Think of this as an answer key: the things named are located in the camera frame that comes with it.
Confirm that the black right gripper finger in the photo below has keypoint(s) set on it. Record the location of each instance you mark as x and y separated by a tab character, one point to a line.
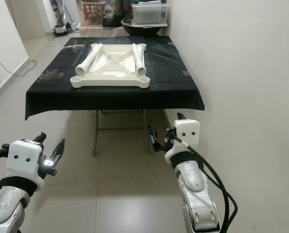
152	137
180	117

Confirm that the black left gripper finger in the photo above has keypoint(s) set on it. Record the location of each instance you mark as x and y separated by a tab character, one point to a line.
40	137
59	149

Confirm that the white plastic children table top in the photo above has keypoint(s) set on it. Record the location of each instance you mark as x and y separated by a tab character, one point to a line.
110	68

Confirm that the black wok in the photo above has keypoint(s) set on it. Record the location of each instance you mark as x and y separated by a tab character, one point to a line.
142	30

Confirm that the clear plastic container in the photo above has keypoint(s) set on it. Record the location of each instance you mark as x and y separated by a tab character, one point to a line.
149	14

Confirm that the beige cloth-covered bench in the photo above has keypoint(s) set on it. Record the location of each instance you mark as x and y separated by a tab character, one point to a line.
100	31

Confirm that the green pot lid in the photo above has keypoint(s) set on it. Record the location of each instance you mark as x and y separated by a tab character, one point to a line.
146	2

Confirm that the dark glossy bag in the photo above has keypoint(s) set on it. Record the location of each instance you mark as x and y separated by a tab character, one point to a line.
115	14

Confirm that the orange-lid storage box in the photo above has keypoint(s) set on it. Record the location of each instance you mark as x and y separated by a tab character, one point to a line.
92	14

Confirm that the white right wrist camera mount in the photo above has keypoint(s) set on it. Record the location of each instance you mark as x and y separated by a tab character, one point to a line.
187	131

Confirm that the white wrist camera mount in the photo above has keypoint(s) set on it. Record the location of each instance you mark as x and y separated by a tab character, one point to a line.
187	131
24	160

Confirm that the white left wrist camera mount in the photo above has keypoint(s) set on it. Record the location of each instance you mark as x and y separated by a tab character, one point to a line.
24	160

